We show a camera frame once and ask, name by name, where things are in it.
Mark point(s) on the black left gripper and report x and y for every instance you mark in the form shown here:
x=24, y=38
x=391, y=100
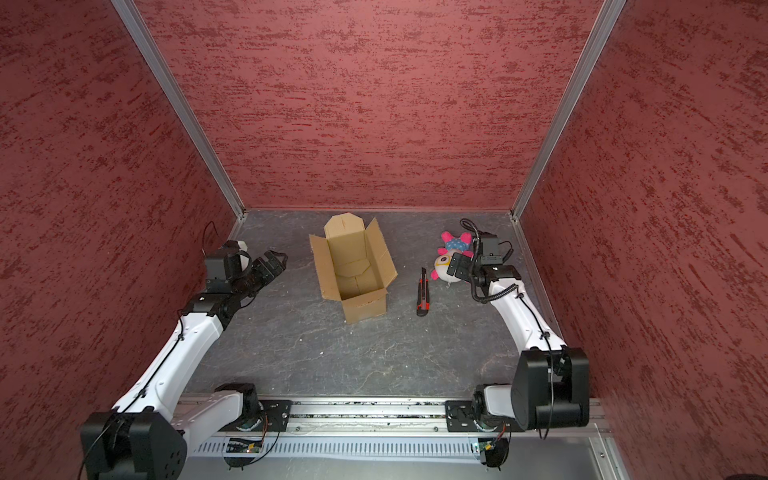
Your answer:
x=268, y=273

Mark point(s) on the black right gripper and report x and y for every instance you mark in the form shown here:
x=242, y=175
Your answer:
x=461, y=270

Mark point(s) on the white pink blue plush toy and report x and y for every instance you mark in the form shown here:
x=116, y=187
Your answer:
x=461, y=244

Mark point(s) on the brown cardboard express box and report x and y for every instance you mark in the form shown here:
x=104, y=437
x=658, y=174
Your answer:
x=354, y=266

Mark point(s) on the red black utility knife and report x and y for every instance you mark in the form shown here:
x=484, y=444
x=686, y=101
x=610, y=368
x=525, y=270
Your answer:
x=423, y=300

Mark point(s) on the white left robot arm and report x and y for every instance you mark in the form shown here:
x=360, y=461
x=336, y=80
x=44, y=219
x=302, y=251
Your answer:
x=141, y=437

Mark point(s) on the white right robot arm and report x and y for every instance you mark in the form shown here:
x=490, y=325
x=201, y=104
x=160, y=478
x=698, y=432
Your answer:
x=550, y=385

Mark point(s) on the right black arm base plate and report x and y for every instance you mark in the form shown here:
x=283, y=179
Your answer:
x=465, y=416

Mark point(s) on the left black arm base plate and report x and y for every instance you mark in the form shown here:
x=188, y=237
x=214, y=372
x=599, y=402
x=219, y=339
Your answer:
x=273, y=414

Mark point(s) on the aluminium front rail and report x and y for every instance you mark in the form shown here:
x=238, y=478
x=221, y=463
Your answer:
x=370, y=416

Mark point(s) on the white slotted cable duct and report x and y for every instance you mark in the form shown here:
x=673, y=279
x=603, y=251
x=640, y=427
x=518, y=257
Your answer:
x=440, y=449

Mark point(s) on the left aluminium corner post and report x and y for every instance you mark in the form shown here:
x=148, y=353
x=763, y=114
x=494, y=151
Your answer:
x=138, y=30

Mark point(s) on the aluminium corner post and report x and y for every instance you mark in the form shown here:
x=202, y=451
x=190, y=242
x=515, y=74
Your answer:
x=138, y=30
x=603, y=26

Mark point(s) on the right aluminium corner post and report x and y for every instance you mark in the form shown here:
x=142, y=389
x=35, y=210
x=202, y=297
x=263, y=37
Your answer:
x=603, y=26

